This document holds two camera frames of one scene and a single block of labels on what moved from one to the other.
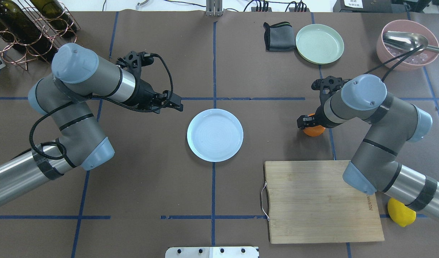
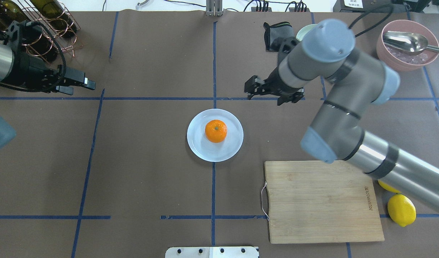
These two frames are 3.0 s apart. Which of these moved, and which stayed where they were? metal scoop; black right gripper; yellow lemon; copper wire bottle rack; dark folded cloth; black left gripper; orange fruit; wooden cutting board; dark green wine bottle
Moved: orange fruit; black right gripper; black left gripper
Stayed: metal scoop; dark green wine bottle; wooden cutting board; dark folded cloth; yellow lemon; copper wire bottle rack
